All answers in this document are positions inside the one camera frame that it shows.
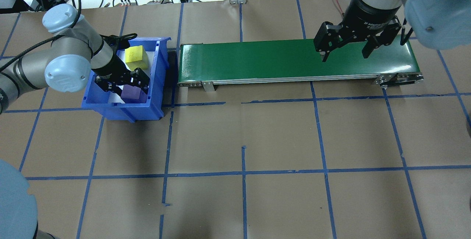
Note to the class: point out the purple foam block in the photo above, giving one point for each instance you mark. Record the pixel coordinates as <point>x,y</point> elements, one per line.
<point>132,95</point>

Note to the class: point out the yellow foam block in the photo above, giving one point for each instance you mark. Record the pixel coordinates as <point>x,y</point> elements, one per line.
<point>135,56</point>

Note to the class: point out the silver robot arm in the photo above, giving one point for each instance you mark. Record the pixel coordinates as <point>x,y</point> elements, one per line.
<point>70,53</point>
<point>434,11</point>

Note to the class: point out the blue plastic storage bin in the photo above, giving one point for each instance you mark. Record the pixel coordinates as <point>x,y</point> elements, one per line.
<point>121,113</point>

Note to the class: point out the small circuit board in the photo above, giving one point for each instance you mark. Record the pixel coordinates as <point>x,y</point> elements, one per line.
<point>158,0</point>
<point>127,0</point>

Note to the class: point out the green conveyor belt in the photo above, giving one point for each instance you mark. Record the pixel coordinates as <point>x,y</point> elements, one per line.
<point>257,60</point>

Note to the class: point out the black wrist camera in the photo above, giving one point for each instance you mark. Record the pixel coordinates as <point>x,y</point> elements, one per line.
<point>123,40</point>

